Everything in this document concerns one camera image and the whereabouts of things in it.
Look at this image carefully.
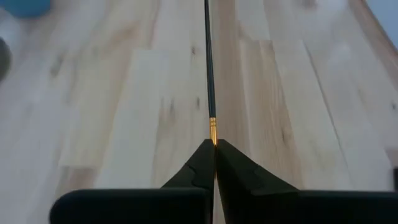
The black paintbrush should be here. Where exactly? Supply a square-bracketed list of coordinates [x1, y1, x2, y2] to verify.
[203, 0, 219, 147]

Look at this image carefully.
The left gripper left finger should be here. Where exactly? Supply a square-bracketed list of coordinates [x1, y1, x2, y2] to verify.
[49, 138, 216, 224]

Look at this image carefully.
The teal paint bottle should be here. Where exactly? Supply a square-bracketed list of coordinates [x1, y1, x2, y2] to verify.
[0, 0, 53, 19]

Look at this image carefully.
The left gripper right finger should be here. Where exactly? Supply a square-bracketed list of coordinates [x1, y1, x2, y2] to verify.
[216, 138, 398, 224]

